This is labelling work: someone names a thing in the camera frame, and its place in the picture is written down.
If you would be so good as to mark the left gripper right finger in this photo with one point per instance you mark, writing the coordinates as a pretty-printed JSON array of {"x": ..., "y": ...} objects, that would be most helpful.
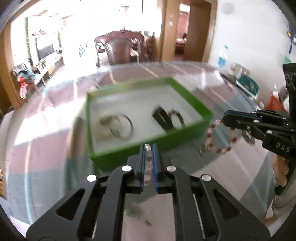
[{"x": 203, "y": 209}]

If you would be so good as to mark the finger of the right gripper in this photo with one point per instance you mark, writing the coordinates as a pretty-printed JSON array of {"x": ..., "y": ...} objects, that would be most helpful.
[
  {"x": 239, "y": 115},
  {"x": 252, "y": 125}
]

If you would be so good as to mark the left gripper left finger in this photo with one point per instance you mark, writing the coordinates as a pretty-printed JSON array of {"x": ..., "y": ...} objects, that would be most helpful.
[{"x": 93, "y": 210}]

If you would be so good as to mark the silver flower brooch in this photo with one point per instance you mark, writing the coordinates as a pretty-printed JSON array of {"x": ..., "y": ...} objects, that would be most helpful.
[{"x": 134, "y": 211}]

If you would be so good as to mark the thin metal bangle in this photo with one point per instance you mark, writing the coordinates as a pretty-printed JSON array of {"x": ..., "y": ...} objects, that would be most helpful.
[{"x": 122, "y": 126}]

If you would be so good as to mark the black wrist watch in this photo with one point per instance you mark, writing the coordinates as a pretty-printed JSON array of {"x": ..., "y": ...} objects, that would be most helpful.
[{"x": 162, "y": 118}]

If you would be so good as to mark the white wrist watch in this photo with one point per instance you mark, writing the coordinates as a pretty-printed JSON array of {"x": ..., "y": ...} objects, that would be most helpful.
[{"x": 101, "y": 126}]

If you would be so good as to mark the right hand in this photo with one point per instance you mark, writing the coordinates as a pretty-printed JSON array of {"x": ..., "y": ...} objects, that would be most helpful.
[{"x": 280, "y": 168}]

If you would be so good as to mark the dark green gift box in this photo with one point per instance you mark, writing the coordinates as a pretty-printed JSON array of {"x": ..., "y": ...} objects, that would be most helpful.
[{"x": 248, "y": 85}]

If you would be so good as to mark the plastic water bottle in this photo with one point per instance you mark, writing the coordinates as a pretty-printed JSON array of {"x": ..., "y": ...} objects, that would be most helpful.
[{"x": 222, "y": 60}]

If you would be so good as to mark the plaid tablecloth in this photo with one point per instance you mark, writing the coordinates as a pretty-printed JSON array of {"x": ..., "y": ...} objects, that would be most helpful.
[{"x": 43, "y": 144}]

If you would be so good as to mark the green cardboard box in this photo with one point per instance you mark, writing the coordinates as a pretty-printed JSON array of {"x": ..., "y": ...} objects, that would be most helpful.
[{"x": 137, "y": 100}]

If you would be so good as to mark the wooden armchair red cushion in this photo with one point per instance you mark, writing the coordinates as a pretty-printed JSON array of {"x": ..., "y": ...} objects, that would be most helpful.
[{"x": 142, "y": 47}]

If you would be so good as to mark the carved wooden chair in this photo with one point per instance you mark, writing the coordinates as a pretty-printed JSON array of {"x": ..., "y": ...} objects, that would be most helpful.
[{"x": 117, "y": 45}]

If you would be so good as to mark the chair with clothes pile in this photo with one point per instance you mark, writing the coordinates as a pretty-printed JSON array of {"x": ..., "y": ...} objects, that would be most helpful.
[{"x": 26, "y": 79}]

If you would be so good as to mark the wooden tv cabinet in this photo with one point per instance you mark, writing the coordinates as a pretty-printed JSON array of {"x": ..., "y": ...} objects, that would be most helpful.
[{"x": 51, "y": 65}]

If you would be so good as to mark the ivy garland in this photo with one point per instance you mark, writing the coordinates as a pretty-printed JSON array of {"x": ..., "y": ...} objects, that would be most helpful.
[{"x": 28, "y": 41}]

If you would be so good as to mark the flat screen television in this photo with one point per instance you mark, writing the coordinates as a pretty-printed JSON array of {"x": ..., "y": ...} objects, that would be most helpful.
[{"x": 44, "y": 52}]

